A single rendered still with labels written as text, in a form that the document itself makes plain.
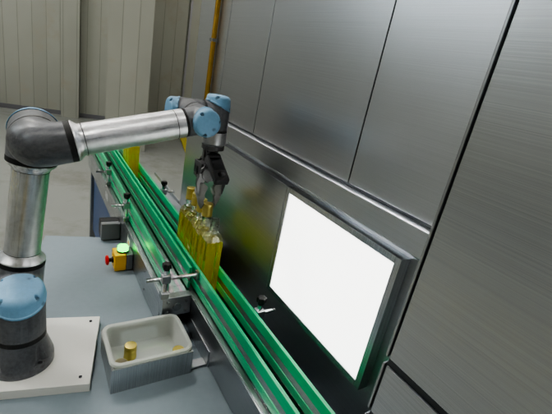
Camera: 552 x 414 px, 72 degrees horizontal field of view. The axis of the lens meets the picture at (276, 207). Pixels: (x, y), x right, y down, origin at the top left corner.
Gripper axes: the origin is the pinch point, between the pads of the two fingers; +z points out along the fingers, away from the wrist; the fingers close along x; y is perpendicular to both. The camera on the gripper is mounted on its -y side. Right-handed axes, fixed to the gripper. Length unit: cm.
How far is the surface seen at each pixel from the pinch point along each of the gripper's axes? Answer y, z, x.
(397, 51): -49, -54, -16
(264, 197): -13.7, -7.9, -12.4
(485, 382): -101, -28, 22
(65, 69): 722, 29, -9
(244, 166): 2.1, -13.1, -12.4
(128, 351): -20.3, 35.5, 27.3
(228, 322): -32.9, 21.7, 3.9
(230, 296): -18.0, 24.3, -3.8
